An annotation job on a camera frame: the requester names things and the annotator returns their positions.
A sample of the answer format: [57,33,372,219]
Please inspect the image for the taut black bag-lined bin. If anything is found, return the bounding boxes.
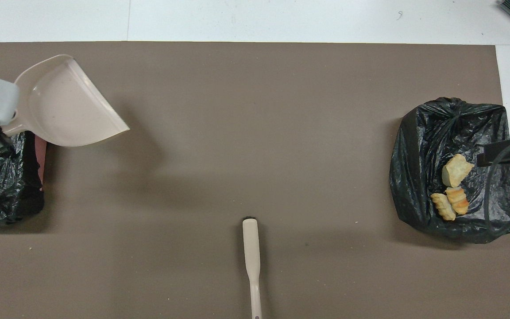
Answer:
[390,97,510,244]

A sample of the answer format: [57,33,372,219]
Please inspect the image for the beige plastic dustpan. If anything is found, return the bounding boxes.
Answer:
[0,54,131,153]

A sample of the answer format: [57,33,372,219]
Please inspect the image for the orange crusted bread slice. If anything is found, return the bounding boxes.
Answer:
[445,187,470,215]

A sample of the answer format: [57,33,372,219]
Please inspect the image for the pink bin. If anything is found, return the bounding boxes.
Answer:
[35,135,47,191]

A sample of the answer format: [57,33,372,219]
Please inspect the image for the loose black trash bag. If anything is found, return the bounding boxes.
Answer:
[0,131,45,223]

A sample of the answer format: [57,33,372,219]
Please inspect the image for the beige hand brush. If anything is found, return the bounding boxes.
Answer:
[242,217,263,319]

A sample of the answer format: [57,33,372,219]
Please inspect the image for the pale cream bread chunk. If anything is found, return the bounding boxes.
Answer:
[442,154,475,187]

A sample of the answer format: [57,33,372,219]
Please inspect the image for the striped croissant bread piece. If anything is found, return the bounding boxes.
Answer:
[431,193,456,221]

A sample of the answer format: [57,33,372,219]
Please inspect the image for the brown table mat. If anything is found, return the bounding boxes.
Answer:
[0,41,510,319]

